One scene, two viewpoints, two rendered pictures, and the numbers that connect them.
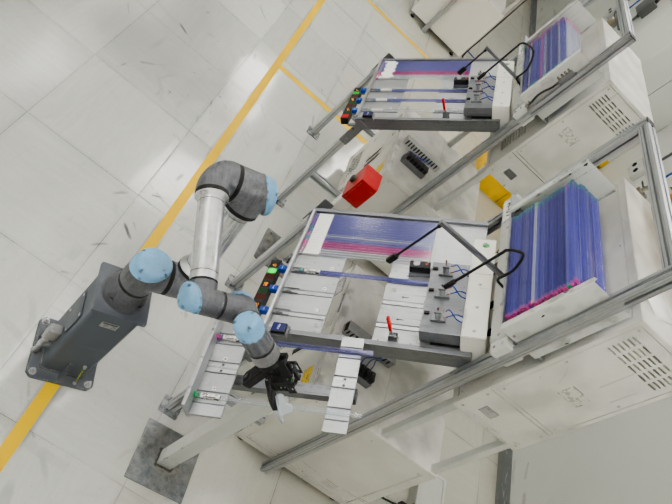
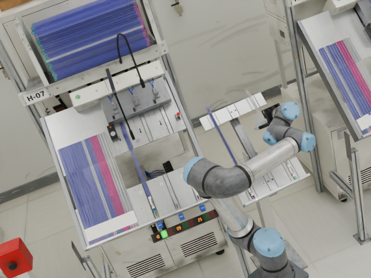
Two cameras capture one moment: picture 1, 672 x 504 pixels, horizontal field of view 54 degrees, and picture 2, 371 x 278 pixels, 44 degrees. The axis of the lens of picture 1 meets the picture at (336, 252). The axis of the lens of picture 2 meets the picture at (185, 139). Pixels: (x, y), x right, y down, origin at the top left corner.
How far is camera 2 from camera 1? 1.99 m
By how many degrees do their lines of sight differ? 59
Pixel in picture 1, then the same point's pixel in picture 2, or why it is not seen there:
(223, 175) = (229, 170)
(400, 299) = (143, 132)
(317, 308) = (180, 176)
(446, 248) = (80, 131)
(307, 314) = not seen: hidden behind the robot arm
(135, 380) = not seen: outside the picture
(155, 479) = (291, 255)
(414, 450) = (177, 138)
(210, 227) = (266, 155)
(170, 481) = not seen: hidden behind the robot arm
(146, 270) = (277, 235)
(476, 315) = (143, 72)
